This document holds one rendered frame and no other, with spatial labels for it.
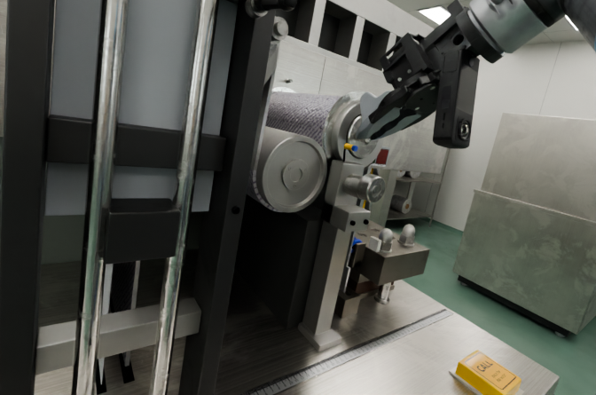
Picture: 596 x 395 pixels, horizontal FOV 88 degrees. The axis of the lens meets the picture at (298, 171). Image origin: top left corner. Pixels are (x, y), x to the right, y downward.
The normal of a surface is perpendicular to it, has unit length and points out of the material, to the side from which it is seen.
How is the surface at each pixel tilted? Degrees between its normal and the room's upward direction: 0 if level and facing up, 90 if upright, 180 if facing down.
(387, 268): 90
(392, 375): 0
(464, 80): 80
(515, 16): 120
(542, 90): 90
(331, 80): 90
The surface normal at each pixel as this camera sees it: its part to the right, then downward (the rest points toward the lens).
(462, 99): 0.58, 0.07
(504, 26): -0.45, 0.54
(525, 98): -0.80, -0.05
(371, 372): 0.18, -0.97
